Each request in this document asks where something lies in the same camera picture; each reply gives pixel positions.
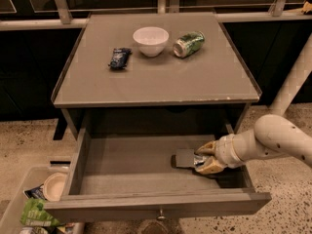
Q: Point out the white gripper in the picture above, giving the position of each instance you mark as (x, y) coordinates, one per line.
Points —
(224, 151)

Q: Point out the crushed silver blue redbull can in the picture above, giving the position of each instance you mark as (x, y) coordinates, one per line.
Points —
(201, 162)

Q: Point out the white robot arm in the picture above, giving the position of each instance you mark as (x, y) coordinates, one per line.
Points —
(271, 136)

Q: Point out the metal drawer knob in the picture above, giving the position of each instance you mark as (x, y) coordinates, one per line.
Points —
(161, 216)

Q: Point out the open grey top drawer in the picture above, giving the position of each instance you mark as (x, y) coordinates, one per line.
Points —
(124, 177)

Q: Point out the green soda can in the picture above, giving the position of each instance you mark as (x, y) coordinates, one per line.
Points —
(188, 44)

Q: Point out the grey cabinet table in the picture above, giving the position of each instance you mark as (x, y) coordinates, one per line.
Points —
(214, 74)

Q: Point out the white ceramic bowl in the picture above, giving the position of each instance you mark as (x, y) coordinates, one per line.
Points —
(151, 40)

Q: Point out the dark blue snack packet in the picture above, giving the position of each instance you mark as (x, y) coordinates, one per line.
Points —
(119, 58)

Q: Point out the white paper plate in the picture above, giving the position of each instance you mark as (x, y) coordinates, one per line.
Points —
(53, 186)

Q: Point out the dark blue snack bag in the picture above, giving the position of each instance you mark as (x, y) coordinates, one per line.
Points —
(35, 192)

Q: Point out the green chip bag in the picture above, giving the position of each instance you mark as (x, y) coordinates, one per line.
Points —
(34, 214)

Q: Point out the clear plastic storage bin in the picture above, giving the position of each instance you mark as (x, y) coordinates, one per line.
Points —
(10, 221)

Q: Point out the metal railing frame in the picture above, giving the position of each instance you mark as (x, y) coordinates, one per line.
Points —
(52, 14)

